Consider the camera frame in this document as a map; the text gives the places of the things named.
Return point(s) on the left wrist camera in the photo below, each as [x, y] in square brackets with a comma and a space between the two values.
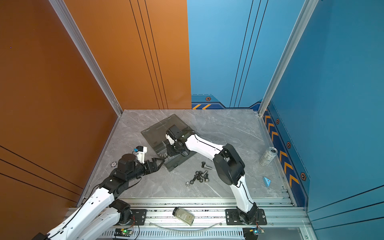
[140, 152]

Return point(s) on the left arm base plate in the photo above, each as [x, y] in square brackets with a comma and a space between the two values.
[135, 217]

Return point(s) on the right circuit board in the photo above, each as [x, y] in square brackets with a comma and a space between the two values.
[252, 233]

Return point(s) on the blue triangular block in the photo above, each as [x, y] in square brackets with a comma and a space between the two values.
[267, 182]

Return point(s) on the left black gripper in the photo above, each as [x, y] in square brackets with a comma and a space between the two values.
[155, 167]

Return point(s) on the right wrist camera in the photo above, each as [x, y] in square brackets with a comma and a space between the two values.
[172, 134]

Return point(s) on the aluminium front rail frame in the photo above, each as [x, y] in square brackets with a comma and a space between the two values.
[199, 219]

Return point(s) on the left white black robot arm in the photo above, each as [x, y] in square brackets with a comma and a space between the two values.
[99, 198]

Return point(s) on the grey plastic organizer box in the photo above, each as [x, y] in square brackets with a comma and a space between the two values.
[156, 137]

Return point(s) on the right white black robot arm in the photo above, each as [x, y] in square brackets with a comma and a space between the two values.
[228, 164]

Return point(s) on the pile of screws and nuts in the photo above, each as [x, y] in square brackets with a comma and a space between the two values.
[202, 177]

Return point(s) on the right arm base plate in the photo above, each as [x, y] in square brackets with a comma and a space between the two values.
[236, 217]

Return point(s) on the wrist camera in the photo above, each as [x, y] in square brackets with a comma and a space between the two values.
[140, 152]
[172, 134]

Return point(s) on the small glass jar on rail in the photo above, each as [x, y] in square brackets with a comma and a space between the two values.
[184, 216]

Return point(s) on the left green circuit board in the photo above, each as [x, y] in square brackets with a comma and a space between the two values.
[125, 233]

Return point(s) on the silver drink can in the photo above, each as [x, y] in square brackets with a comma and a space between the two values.
[268, 156]

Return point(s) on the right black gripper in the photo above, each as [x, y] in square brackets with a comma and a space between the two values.
[170, 152]

